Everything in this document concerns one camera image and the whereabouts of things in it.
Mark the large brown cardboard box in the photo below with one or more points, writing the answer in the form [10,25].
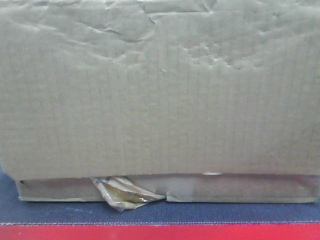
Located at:
[92,88]

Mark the crumpled clear packing tape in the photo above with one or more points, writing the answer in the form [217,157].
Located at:
[121,194]

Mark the red platform edge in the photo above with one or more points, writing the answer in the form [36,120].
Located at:
[162,232]

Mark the dark blue woven mat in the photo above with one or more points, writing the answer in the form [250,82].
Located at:
[16,212]

